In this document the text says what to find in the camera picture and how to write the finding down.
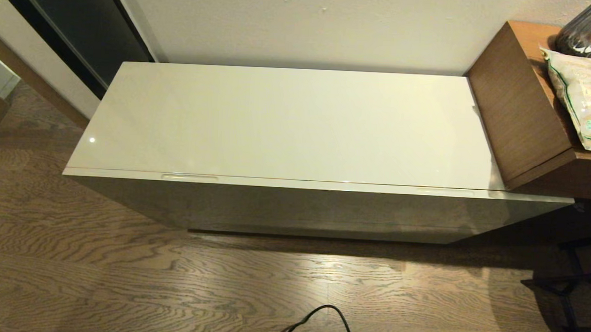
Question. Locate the glossy white low cabinet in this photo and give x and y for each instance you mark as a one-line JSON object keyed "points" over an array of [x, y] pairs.
{"points": [[277, 125]]}

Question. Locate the green-trimmed snack bag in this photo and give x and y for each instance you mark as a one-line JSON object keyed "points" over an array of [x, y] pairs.
{"points": [[587, 99]]}

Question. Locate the dark glass door panel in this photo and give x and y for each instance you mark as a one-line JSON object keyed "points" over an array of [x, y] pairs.
{"points": [[82, 22]]}

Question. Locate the brown wooden side table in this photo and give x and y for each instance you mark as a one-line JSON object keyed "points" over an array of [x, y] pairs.
{"points": [[517, 121]]}

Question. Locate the dark ribbed glass vase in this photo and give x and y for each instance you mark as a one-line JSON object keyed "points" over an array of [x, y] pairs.
{"points": [[588, 34]]}

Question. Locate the glossy white wide drawer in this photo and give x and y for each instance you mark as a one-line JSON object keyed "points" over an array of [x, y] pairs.
{"points": [[323, 212]]}

